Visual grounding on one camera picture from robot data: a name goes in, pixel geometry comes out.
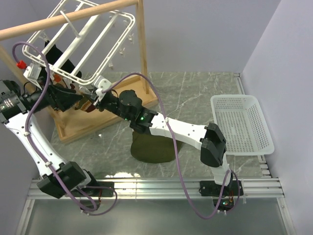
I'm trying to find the white plastic clip hanger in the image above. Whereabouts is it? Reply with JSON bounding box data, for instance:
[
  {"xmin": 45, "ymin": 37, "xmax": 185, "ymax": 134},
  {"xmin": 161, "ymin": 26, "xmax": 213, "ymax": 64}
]
[{"xmin": 27, "ymin": 0, "xmax": 135, "ymax": 86}]

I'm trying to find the wooden drying rack frame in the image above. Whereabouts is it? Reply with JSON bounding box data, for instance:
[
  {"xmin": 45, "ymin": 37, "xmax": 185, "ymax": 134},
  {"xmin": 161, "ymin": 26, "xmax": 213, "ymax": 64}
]
[{"xmin": 0, "ymin": 0, "xmax": 157, "ymax": 147}]

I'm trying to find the white plastic basket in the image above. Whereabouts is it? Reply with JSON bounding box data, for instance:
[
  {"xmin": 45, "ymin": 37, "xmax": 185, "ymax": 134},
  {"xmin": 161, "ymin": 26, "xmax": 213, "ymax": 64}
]
[{"xmin": 210, "ymin": 94, "xmax": 274, "ymax": 156}]

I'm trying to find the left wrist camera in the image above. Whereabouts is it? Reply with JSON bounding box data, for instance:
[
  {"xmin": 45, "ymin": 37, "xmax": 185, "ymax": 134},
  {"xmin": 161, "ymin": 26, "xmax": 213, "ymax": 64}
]
[{"xmin": 16, "ymin": 60, "xmax": 42, "ymax": 88}]

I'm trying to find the aluminium mounting rail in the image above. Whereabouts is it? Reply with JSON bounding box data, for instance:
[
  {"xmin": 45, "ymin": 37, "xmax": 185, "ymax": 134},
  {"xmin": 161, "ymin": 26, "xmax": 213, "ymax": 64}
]
[{"xmin": 16, "ymin": 178, "xmax": 285, "ymax": 235}]

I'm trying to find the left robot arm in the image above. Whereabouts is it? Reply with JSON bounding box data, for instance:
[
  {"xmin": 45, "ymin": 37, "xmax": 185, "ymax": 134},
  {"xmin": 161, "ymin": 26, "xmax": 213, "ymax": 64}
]
[{"xmin": 0, "ymin": 80, "xmax": 114, "ymax": 199}]

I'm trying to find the purple cable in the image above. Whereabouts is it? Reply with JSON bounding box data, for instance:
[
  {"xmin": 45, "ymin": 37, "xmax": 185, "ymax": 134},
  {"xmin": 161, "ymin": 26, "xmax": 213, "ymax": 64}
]
[
  {"xmin": 12, "ymin": 42, "xmax": 118, "ymax": 216},
  {"xmin": 102, "ymin": 72, "xmax": 242, "ymax": 219}
]

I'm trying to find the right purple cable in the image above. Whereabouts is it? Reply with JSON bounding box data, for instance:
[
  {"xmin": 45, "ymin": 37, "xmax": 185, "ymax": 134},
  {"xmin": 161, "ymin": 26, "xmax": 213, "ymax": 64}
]
[{"xmin": 102, "ymin": 72, "xmax": 242, "ymax": 219}]

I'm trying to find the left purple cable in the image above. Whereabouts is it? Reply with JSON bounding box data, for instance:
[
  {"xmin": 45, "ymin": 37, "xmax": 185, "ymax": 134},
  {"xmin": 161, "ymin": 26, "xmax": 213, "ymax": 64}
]
[{"xmin": 12, "ymin": 42, "xmax": 118, "ymax": 216}]

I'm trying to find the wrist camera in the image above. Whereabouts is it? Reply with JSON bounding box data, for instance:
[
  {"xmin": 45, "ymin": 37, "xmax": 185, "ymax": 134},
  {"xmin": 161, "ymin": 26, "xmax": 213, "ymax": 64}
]
[
  {"xmin": 93, "ymin": 75, "xmax": 112, "ymax": 96},
  {"xmin": 16, "ymin": 60, "xmax": 42, "ymax": 88}
]

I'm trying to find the patterned striped underwear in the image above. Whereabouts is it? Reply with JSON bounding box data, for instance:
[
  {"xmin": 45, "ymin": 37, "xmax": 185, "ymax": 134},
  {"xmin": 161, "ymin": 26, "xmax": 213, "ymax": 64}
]
[{"xmin": 53, "ymin": 74, "xmax": 96, "ymax": 113}]

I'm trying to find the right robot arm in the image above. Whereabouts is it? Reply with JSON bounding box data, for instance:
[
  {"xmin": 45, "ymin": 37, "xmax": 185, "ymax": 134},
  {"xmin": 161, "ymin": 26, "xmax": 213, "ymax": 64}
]
[{"xmin": 95, "ymin": 89, "xmax": 233, "ymax": 196}]

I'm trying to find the olive green underwear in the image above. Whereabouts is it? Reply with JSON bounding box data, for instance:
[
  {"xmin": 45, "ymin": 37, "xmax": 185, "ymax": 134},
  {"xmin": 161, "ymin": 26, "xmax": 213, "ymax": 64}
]
[{"xmin": 130, "ymin": 131, "xmax": 176, "ymax": 164}]

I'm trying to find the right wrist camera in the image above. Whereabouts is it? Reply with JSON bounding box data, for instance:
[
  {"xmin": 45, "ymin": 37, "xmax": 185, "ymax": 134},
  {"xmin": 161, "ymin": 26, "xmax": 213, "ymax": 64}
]
[{"xmin": 93, "ymin": 75, "xmax": 112, "ymax": 96}]

